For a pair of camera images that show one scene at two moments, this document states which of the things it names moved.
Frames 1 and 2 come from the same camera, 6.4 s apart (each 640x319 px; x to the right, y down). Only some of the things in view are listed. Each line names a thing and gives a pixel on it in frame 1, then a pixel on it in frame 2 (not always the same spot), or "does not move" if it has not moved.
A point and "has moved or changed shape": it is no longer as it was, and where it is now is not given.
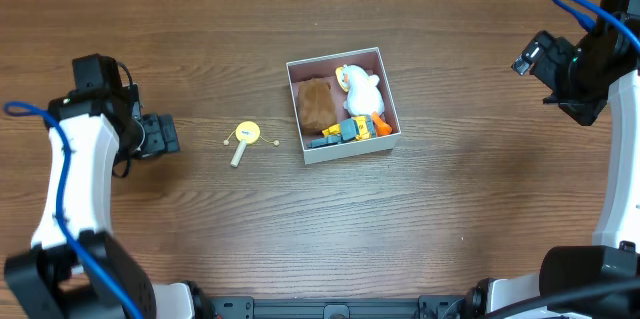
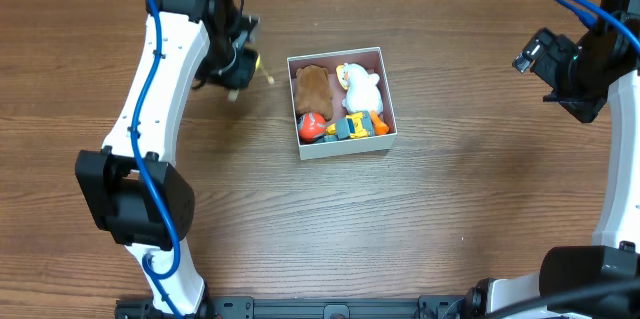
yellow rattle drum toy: x=246 y=133 → x=259 y=68
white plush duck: x=363 y=96 does not move
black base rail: x=427 y=307 does not move
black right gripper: x=535 y=57 does not move
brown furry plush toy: x=317 y=108 has moved or changed shape
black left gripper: x=163 y=134 → x=241 y=69
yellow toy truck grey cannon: x=352 y=129 does not move
